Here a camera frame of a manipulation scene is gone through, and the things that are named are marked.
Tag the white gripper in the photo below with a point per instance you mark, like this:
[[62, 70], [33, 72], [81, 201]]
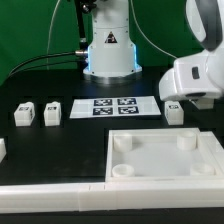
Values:
[[189, 79]]

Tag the white square tabletop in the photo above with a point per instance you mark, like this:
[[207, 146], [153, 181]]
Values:
[[159, 154]]

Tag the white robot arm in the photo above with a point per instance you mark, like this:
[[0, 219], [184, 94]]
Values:
[[112, 55]]

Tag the white marker sheet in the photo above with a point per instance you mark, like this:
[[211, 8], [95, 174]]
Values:
[[114, 107]]

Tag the white block left edge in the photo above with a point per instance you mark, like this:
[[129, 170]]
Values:
[[2, 149]]

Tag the white front wall fence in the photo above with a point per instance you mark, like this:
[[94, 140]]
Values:
[[111, 196]]

